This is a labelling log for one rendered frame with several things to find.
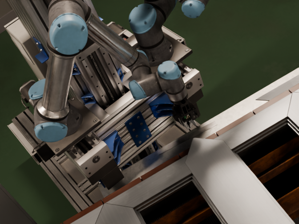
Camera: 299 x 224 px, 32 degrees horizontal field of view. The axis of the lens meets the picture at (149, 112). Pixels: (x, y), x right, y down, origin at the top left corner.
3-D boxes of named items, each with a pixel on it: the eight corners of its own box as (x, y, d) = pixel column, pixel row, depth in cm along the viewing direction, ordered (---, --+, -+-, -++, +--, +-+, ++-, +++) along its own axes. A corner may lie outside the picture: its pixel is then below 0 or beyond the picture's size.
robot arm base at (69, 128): (42, 125, 216) (31, 110, 209) (71, 104, 219) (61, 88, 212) (58, 144, 206) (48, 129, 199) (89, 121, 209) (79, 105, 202)
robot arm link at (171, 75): (152, 64, 188) (175, 55, 187) (161, 84, 195) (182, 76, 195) (157, 78, 182) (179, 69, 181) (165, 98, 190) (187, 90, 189)
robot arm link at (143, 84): (131, 86, 198) (158, 76, 197) (136, 106, 190) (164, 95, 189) (124, 72, 192) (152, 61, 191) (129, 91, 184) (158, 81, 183)
